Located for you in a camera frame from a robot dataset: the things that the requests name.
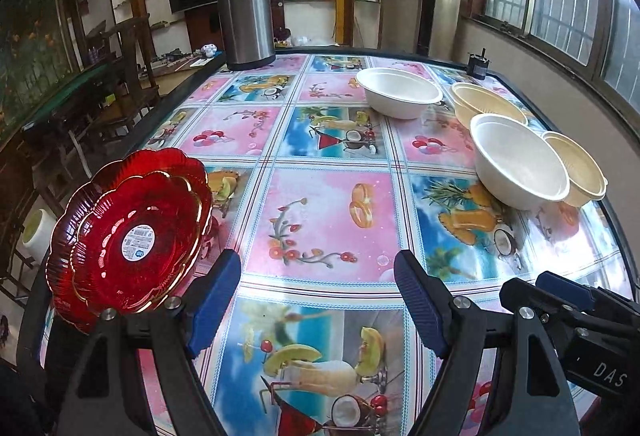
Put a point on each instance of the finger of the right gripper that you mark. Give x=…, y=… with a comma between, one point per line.
x=588, y=299
x=561, y=319

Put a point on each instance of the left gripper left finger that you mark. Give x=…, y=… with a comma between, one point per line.
x=135, y=367

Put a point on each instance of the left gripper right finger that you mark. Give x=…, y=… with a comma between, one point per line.
x=527, y=391

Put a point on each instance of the beige plastic bowl with tab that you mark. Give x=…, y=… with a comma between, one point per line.
x=587, y=182

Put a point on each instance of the red glass flower plate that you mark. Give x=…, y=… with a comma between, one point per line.
x=133, y=247

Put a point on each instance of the large white paper bowl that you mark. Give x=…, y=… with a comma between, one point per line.
x=515, y=164

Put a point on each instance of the white tape roll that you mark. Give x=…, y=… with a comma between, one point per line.
x=37, y=232

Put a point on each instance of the colourful printed tablecloth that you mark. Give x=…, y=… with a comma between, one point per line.
x=312, y=399

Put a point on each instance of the beige plastic bowl far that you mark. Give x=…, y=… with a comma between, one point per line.
x=471, y=100

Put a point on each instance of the small white paper bowl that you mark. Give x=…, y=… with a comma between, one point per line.
x=396, y=93

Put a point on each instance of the small black device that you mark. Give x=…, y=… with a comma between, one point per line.
x=477, y=66

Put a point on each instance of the wooden chair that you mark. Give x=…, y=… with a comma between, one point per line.
x=131, y=80

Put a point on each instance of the framed flower painting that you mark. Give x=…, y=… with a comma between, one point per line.
x=36, y=58

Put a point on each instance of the steel thermos flask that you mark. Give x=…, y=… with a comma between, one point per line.
x=247, y=33

